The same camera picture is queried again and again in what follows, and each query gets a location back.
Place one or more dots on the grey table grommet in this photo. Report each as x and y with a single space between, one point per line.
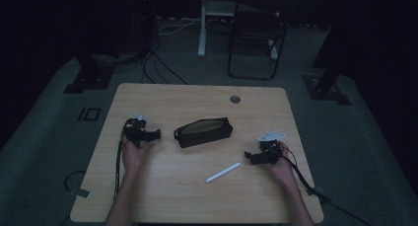
235 99

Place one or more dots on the grey tape piece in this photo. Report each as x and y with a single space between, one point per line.
314 190
80 192

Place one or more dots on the white desk frame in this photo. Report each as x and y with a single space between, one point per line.
210 22

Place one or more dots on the black pencil case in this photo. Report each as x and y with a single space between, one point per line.
203 132

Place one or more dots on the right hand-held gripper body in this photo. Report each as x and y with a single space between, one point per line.
270 147

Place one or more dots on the white pen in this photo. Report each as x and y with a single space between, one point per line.
223 172

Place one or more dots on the black stand with base plate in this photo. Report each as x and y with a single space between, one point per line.
327 84
90 75

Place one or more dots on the person's left hand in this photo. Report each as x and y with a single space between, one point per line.
133 155

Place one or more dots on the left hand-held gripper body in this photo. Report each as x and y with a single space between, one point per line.
135 129

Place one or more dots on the black folding chair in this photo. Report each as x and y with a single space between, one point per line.
257 38

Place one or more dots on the person's right hand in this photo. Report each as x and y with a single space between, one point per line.
282 168

